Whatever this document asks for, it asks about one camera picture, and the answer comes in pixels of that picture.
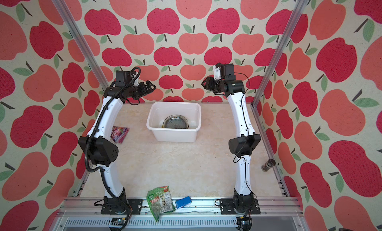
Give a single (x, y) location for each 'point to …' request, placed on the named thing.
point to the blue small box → (181, 202)
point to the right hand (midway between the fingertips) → (205, 86)
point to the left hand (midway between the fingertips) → (152, 90)
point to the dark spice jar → (270, 163)
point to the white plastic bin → (158, 110)
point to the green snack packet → (159, 201)
